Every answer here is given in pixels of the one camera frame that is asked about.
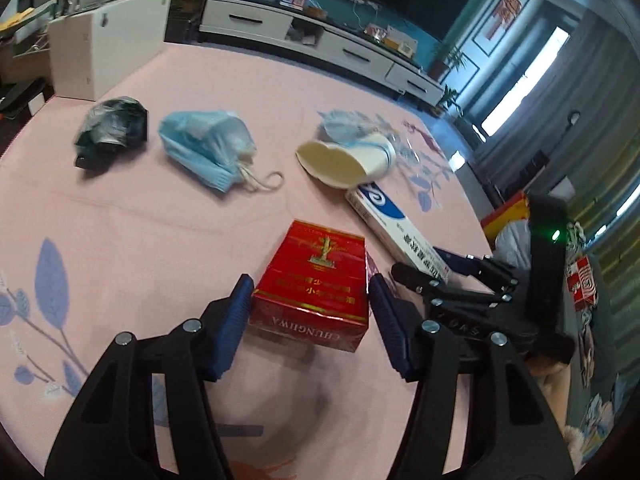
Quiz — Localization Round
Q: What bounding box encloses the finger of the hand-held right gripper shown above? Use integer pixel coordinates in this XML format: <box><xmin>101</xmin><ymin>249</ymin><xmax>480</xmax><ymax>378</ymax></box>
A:
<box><xmin>391</xmin><ymin>262</ymin><xmax>513</xmax><ymax>308</ymax></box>
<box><xmin>432</xmin><ymin>246</ymin><xmax>520</xmax><ymax>292</ymax></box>

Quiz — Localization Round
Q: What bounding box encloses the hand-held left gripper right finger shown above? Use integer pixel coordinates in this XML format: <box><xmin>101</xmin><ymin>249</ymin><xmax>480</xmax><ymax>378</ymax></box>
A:
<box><xmin>367</xmin><ymin>274</ymin><xmax>576</xmax><ymax>480</ymax></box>

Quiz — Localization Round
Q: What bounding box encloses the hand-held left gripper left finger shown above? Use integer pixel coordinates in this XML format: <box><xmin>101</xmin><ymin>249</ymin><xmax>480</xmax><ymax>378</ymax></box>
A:
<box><xmin>44</xmin><ymin>274</ymin><xmax>256</xmax><ymax>480</ymax></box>

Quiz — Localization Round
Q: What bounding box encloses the white toothpaste box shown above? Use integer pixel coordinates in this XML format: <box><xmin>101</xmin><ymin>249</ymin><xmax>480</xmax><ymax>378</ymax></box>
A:
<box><xmin>345</xmin><ymin>182</ymin><xmax>453</xmax><ymax>283</ymax></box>

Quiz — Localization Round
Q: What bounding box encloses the red cigarette box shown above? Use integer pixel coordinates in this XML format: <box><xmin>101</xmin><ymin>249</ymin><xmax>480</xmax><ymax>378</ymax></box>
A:
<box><xmin>248</xmin><ymin>220</ymin><xmax>373</xmax><ymax>352</ymax></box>

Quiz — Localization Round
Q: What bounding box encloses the person's right forearm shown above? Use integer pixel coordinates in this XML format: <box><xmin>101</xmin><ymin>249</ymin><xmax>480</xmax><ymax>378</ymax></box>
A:
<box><xmin>527</xmin><ymin>360</ymin><xmax>573</xmax><ymax>441</ymax></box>

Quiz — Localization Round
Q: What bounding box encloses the red patterned packet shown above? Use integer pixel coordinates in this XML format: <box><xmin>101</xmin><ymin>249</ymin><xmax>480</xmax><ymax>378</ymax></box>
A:
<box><xmin>567</xmin><ymin>255</ymin><xmax>598</xmax><ymax>311</ymax></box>

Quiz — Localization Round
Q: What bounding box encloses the white filled sack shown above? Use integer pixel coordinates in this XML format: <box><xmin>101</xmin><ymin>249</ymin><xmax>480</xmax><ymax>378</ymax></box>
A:
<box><xmin>492</xmin><ymin>220</ymin><xmax>533</xmax><ymax>266</ymax></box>

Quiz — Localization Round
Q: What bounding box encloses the yellow red shopping bag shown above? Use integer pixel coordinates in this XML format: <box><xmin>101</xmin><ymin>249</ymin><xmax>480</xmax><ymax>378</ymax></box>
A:
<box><xmin>480</xmin><ymin>191</ymin><xmax>531</xmax><ymax>241</ymax></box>

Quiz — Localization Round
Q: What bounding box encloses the pink floral tablecloth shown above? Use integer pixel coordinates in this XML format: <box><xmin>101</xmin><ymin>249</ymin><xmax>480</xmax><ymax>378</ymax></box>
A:
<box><xmin>0</xmin><ymin>40</ymin><xmax>506</xmax><ymax>480</ymax></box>

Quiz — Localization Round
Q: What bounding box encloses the grey curtain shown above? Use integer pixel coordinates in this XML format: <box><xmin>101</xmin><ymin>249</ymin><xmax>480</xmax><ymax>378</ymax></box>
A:
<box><xmin>475</xmin><ymin>10</ymin><xmax>640</xmax><ymax>261</ymax></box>

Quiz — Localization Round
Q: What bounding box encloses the striped paper cup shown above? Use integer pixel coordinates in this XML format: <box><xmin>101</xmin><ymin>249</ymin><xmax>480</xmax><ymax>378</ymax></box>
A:
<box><xmin>295</xmin><ymin>132</ymin><xmax>398</xmax><ymax>188</ymax></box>

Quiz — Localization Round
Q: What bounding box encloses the blue floral cloth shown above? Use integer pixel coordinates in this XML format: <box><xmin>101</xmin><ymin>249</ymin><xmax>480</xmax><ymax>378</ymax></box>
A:
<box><xmin>565</xmin><ymin>375</ymin><xmax>631</xmax><ymax>461</ymax></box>

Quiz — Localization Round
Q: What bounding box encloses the small potted plant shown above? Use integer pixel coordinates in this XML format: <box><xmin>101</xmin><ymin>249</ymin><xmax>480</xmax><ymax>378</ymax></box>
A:
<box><xmin>440</xmin><ymin>87</ymin><xmax>463</xmax><ymax>116</ymax></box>

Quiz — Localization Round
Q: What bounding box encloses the clear blue plastic wrapper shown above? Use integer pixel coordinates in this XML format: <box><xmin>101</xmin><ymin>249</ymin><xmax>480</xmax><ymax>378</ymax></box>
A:
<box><xmin>317</xmin><ymin>109</ymin><xmax>401</xmax><ymax>143</ymax></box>

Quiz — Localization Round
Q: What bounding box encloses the blue face mask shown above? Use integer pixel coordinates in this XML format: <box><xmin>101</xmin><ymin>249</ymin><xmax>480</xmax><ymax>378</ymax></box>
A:
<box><xmin>158</xmin><ymin>109</ymin><xmax>285</xmax><ymax>195</ymax></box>

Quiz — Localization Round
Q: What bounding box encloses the tall potted plant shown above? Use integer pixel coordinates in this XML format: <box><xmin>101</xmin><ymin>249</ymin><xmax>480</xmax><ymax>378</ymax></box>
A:
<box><xmin>432</xmin><ymin>45</ymin><xmax>468</xmax><ymax>81</ymax></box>

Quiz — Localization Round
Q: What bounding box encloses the white desk calendar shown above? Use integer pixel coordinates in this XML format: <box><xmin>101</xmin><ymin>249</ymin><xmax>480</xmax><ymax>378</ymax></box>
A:
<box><xmin>385</xmin><ymin>30</ymin><xmax>418</xmax><ymax>58</ymax></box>

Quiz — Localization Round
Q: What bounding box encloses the black plastic bag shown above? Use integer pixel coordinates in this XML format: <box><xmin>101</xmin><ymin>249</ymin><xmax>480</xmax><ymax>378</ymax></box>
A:
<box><xmin>74</xmin><ymin>96</ymin><xmax>151</xmax><ymax>171</ymax></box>

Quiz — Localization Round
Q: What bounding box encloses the white television cabinet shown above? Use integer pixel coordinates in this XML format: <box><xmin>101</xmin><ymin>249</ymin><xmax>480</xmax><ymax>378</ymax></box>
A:
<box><xmin>199</xmin><ymin>0</ymin><xmax>446</xmax><ymax>106</ymax></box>

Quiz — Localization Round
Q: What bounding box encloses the white wooden box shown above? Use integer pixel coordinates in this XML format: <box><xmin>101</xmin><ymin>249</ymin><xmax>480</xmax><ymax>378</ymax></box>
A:
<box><xmin>47</xmin><ymin>0</ymin><xmax>173</xmax><ymax>102</ymax></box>

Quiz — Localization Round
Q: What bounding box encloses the bushy plant on stand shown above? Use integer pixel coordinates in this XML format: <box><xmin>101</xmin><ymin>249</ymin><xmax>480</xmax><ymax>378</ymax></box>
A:
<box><xmin>160</xmin><ymin>0</ymin><xmax>208</xmax><ymax>43</ymax></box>

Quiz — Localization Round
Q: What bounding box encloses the cardboard box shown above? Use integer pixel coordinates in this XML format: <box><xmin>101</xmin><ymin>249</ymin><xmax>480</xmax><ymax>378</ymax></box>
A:
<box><xmin>0</xmin><ymin>35</ymin><xmax>51</xmax><ymax>86</ymax></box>

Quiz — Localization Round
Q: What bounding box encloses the yellow paper envelope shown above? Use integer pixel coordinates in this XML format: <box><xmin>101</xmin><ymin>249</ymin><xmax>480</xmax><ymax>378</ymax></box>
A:
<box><xmin>0</xmin><ymin>7</ymin><xmax>36</xmax><ymax>31</ymax></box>

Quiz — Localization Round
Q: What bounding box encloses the framed red wall picture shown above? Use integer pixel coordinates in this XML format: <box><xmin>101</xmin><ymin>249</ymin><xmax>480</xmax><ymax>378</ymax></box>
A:
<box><xmin>472</xmin><ymin>0</ymin><xmax>538</xmax><ymax>56</ymax></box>

